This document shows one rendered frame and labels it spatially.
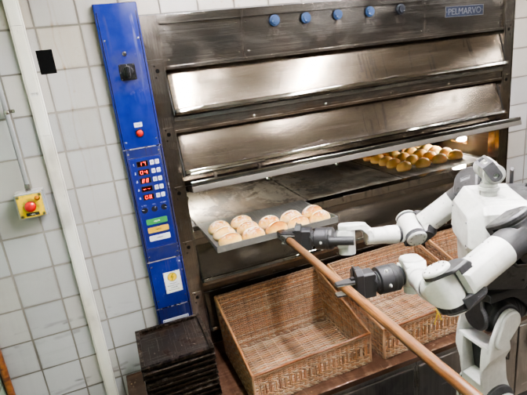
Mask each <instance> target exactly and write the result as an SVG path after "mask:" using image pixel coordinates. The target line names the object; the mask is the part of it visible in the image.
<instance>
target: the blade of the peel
mask: <svg viewBox="0 0 527 395"><path fill-rule="evenodd" d="M308 205H311V204H309V203H307V202H305V201H303V200H300V201H294V202H290V203H287V204H283V205H277V206H274V207H270V208H264V209H261V210H256V211H253V212H247V213H243V214H240V215H245V216H248V217H250V218H251V220H252V221H253V222H255V223H257V225H259V221H260V220H261V219H262V218H263V217H265V216H269V215H272V216H277V217H278V219H279V220H280V218H281V216H282V215H283V214H284V213H285V212H287V211H289V210H296V211H298V212H299V213H300V214H301V215H302V211H303V210H304V209H305V208H306V207H307V206H308ZM329 214H330V218H329V219H324V220H320V221H317V222H313V223H308V224H304V225H302V226H303V227H308V226H311V227H312V229H314V228H315V227H320V226H326V225H329V224H333V223H338V216H335V215H333V214H332V213H330V212H329ZM240 215H236V216H230V217H227V218H223V219H217V220H223V221H226V222H228V223H229V224H230V225H231V221H232V220H233V219H234V218H235V217H237V216H240ZM215 221H216V220H213V221H209V222H206V223H200V224H197V225H198V227H199V228H200V229H201V231H202V233H203V234H204V235H205V236H206V237H207V239H208V240H209V242H210V243H211V245H212V246H213V247H214V248H215V250H216V251H217V253H221V252H225V251H229V250H232V249H236V248H241V247H245V246H248V245H253V244H256V243H260V242H263V241H269V240H272V239H275V238H278V235H277V232H274V233H270V234H266V230H264V232H265V235H261V236H258V237H252V238H249V239H245V240H242V241H237V242H234V243H230V244H227V245H221V246H219V242H218V241H214V239H213V235H211V234H210V233H209V226H210V225H211V224H212V223H213V222H215ZM286 231H287V232H289V231H294V227H293V228H288V229H286Z"/></svg>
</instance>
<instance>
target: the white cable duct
mask: <svg viewBox="0 0 527 395"><path fill-rule="evenodd" d="M2 2H3V5H4V8H5V14H6V17H7V20H8V23H9V29H10V32H11V35H12V38H13V44H14V46H15V50H16V55H17V58H18V61H19V65H20V69H21V73H22V76H23V80H24V84H25V88H26V91H27V96H28V99H29V103H30V106H31V111H32V114H33V118H34V120H35V126H36V129H37V132H38V138H39V141H40V144H41V147H42V153H43V156H44V159H45V164H46V168H47V170H48V174H49V179H50V182H51V185H52V189H53V193H54V197H55V200H56V206H57V208H58V212H59V215H60V220H61V223H62V227H63V230H64V235H65V238H66V242H67V246H68V250H69V253H70V256H71V261H72V265H73V267H74V271H75V276H76V280H77V282H78V288H79V291H80V294H81V297H82V303H83V306H84V309H85V315H86V317H87V321H88V324H89V329H90V332H91V336H92V339H93V344H94V347H95V351H96V355H97V359H98V362H99V366H100V370H101V374H102V377H103V380H104V385H105V389H106V391H107V395H119V393H118V387H117V384H116V381H115V377H114V372H113V369H112V366H111V360H110V357H109V353H108V350H107V345H106V342H105V338H104V333H103V329H102V326H101V323H100V317H99V314H98V311H97V308H96V302H95V299H94V295H93V290H92V286H91V283H90V279H89V275H88V271H87V268H86V264H85V259H84V255H83V252H82V246H81V244H80V240H79V237H78V231H77V228H76V225H75V219H74V216H73V212H72V210H71V204H70V201H69V197H68V194H67V188H66V185H65V182H64V177H63V173H62V170H61V167H60V161H59V158H58V154H57V151H56V145H55V143H54V139H53V134H52V130H51V127H50V123H49V118H48V114H47V111H46V108H45V103H44V100H43V96H42V91H41V87H40V84H39V80H38V76H37V72H36V69H35V63H34V60H33V56H32V53H31V47H30V45H29V41H28V38H27V32H26V29H25V26H24V20H23V17H22V13H21V11H20V5H19V2H18V0H2Z"/></svg>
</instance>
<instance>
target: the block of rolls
mask: <svg viewBox="0 0 527 395"><path fill-rule="evenodd" d="M447 157H448V158H447ZM462 157H463V153H462V151H460V150H451V149H450V148H448V147H444V148H442V149H441V148H440V147H439V146H432V145H431V144H426V145H422V146H418V147H411V148H407V149H403V150H402V152H398V151H397V150H396V151H392V152H388V153H384V154H377V155H373V156H369V157H365V158H363V161H371V163H372V164H378V163H379V166H387V168H388V169H397V171H398V172H406V171H409V170H410V169H411V168H412V165H415V166H416V167H417V168H418V169H421V168H426V167H428V166H430V164H431V162H430V161H432V163H433V164H441V163H444V162H447V159H449V160H456V159H461V158H462Z"/></svg>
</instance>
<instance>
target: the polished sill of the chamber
mask: <svg viewBox="0 0 527 395"><path fill-rule="evenodd" d="M473 165H474V162H471V163H468V164H465V165H458V166H455V167H451V168H447V169H441V170H438V171H434V172H428V173H424V174H420V175H417V176H411V177H407V178H404V179H397V180H394V181H390V182H386V183H381V184H377V185H373V186H370V187H363V188H360V189H357V190H350V191H347V192H343V193H339V194H333V195H329V196H326V197H320V198H316V199H313V200H309V201H306V202H307V203H309V204H312V205H318V206H319V207H321V208H328V207H331V206H335V205H341V204H344V203H348V202H351V201H357V200H361V199H364V198H370V197H373V196H377V195H381V194H386V193H390V192H393V191H397V190H403V189H406V188H410V187H415V186H419V185H423V184H426V183H432V182H435V181H439V180H443V179H448V178H452V177H455V176H456V175H457V174H458V173H459V172H460V171H461V170H462V169H465V168H467V167H473ZM192 229H193V234H194V239H198V238H201V237H205V235H204V234H203V233H202V231H201V229H200V228H199V227H198V226H195V227H192Z"/></svg>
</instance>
